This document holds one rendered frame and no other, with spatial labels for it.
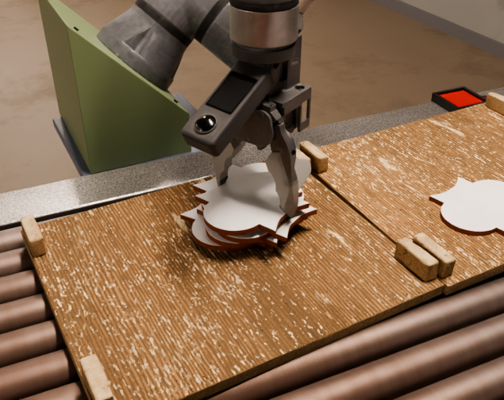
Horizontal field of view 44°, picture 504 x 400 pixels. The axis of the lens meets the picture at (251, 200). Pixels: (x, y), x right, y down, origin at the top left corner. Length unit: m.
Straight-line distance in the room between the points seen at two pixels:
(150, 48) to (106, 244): 0.39
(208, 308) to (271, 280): 0.09
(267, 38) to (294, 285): 0.28
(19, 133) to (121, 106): 2.21
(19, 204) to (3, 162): 2.06
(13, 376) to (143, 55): 0.58
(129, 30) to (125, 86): 0.10
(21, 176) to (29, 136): 0.37
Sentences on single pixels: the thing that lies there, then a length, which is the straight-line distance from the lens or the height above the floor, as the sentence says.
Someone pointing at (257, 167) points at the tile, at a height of 0.98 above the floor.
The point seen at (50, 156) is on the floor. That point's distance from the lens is 2.99.
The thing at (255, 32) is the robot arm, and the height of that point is 1.21.
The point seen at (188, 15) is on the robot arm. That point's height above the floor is 1.10.
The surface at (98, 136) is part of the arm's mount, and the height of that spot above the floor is 0.94.
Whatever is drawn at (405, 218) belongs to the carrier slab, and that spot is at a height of 0.94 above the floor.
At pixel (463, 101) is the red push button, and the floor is 0.93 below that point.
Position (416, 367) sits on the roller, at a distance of 0.70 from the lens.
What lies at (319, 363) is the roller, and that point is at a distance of 0.68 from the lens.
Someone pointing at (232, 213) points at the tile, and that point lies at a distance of 0.76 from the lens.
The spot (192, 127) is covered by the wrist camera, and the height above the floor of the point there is 1.12.
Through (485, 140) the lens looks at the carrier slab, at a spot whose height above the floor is 0.94.
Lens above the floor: 1.42
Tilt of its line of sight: 34 degrees down
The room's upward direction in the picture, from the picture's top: straight up
